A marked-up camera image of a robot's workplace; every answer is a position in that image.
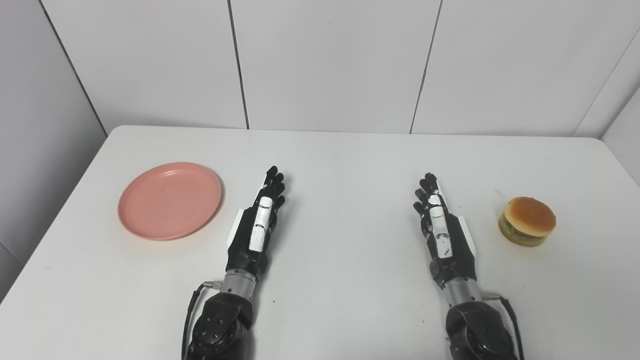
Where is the pink plate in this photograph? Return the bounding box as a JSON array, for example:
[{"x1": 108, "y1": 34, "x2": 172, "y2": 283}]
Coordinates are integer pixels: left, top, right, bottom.
[{"x1": 117, "y1": 161, "x2": 223, "y2": 242}]

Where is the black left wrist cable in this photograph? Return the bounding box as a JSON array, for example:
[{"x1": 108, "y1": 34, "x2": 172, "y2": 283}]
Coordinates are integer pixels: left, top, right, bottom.
[{"x1": 181, "y1": 281, "x2": 222, "y2": 360}]

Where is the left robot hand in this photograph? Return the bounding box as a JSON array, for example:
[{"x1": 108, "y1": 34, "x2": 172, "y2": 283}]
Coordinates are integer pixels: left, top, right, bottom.
[{"x1": 225, "y1": 166, "x2": 287, "y2": 278}]

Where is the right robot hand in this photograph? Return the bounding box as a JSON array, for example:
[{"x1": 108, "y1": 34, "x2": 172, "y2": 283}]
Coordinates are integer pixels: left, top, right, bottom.
[{"x1": 413, "y1": 173, "x2": 478, "y2": 290}]

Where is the toy hamburger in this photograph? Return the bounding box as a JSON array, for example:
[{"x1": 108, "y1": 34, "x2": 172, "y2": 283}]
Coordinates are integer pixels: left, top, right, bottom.
[{"x1": 498, "y1": 196, "x2": 557, "y2": 247}]

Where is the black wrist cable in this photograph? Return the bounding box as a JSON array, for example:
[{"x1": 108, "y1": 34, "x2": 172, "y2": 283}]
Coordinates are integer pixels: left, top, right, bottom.
[
  {"x1": 181, "y1": 281, "x2": 222, "y2": 360},
  {"x1": 483, "y1": 293, "x2": 525, "y2": 360}
]

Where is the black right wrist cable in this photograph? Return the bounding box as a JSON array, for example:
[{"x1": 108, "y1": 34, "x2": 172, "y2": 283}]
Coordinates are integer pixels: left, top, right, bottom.
[{"x1": 483, "y1": 293, "x2": 525, "y2": 360}]

